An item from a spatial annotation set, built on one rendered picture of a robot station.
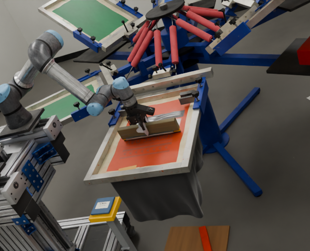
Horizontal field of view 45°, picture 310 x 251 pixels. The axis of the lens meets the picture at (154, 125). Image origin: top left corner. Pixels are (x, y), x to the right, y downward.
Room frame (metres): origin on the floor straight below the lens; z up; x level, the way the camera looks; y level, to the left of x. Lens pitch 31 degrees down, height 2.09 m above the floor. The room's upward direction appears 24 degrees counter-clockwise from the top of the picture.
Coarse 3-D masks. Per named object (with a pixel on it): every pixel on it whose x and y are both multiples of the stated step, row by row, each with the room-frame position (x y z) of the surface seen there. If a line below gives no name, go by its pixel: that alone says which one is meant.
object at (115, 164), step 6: (156, 108) 2.12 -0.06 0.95; (156, 114) 2.05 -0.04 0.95; (120, 138) 1.95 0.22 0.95; (120, 144) 1.89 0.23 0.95; (120, 150) 1.83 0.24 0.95; (114, 156) 1.80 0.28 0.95; (114, 162) 1.74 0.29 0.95; (120, 162) 1.72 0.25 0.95; (126, 162) 1.69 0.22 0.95; (132, 162) 1.67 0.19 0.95; (138, 162) 1.65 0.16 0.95; (108, 168) 1.71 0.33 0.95; (114, 168) 1.69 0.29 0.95
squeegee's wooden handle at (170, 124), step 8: (160, 120) 1.79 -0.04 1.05; (168, 120) 1.75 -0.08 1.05; (176, 120) 1.75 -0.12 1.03; (120, 128) 1.89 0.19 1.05; (128, 128) 1.85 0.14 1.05; (136, 128) 1.83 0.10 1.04; (152, 128) 1.79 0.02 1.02; (160, 128) 1.77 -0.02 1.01; (168, 128) 1.75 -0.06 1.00; (176, 128) 1.74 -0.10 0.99; (120, 136) 1.89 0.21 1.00; (128, 136) 1.87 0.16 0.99
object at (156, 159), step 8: (168, 104) 2.10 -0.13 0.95; (176, 104) 2.06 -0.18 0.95; (184, 104) 2.01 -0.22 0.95; (160, 112) 2.05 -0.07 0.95; (168, 112) 2.01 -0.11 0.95; (184, 120) 1.84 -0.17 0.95; (184, 128) 1.76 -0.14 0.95; (176, 136) 1.72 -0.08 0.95; (176, 144) 1.65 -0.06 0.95; (168, 152) 1.62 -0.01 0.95; (176, 152) 1.59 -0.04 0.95; (144, 160) 1.64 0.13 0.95; (152, 160) 1.61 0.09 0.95; (160, 160) 1.58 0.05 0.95; (168, 160) 1.55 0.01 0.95; (176, 160) 1.52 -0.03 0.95
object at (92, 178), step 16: (144, 96) 2.27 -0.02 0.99; (160, 96) 2.20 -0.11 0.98; (112, 128) 2.04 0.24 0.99; (192, 128) 1.67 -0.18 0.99; (192, 144) 1.54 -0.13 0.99; (96, 160) 1.78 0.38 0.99; (192, 160) 1.47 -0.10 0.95; (96, 176) 1.63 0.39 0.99; (112, 176) 1.57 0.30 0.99; (128, 176) 1.53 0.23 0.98; (144, 176) 1.50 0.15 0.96
